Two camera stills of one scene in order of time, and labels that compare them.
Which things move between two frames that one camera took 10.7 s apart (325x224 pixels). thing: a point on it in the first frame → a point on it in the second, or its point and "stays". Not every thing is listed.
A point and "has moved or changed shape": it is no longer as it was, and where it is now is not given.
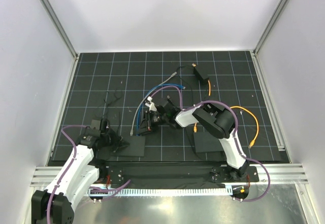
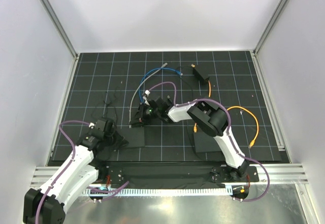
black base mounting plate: [175, 175] stays
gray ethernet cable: [137, 107] has moved or changed shape
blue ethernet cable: [181, 86] has moved or changed shape
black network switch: [206, 142] stays
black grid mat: [166, 106] stays
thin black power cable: [116, 98] → [107, 103]
